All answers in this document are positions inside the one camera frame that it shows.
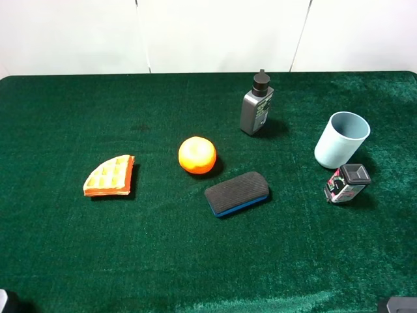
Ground black white object bottom left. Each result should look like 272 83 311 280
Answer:
0 289 23 313

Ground small black square-lid jar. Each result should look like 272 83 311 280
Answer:
324 164 371 204

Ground waffle slice toy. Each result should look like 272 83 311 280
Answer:
83 155 135 197

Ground grey pump bottle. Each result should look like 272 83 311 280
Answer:
240 69 274 136

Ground black blue whiteboard eraser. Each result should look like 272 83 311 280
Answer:
205 171 270 217

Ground orange fruit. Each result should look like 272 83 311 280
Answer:
178 136 217 175

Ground light blue cup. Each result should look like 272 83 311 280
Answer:
314 112 371 169

